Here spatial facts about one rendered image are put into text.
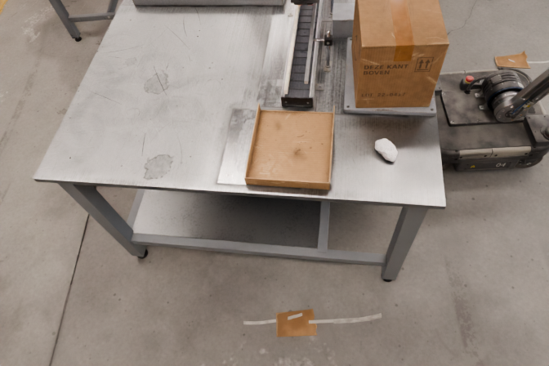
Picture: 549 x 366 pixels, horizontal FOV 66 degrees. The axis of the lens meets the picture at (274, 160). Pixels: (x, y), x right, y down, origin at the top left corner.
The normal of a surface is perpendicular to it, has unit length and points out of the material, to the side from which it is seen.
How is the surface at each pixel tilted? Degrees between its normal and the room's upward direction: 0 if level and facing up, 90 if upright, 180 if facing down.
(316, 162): 0
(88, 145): 0
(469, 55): 0
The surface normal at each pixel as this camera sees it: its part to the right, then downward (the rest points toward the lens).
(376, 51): -0.05, 0.84
